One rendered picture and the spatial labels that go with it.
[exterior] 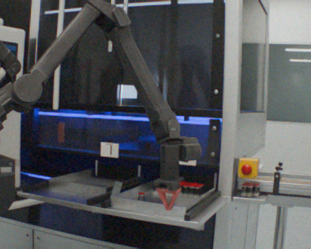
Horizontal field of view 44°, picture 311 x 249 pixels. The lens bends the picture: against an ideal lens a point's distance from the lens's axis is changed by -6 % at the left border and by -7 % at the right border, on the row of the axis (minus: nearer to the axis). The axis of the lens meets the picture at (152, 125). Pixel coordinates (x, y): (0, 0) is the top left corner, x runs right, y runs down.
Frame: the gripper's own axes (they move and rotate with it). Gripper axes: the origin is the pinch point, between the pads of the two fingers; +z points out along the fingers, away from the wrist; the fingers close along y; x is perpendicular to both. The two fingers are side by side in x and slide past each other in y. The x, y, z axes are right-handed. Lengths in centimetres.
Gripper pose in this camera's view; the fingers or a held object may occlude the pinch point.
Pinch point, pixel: (168, 207)
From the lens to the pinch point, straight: 127.3
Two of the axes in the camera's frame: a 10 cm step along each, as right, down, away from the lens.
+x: -9.3, -0.4, 3.7
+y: 3.7, -0.5, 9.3
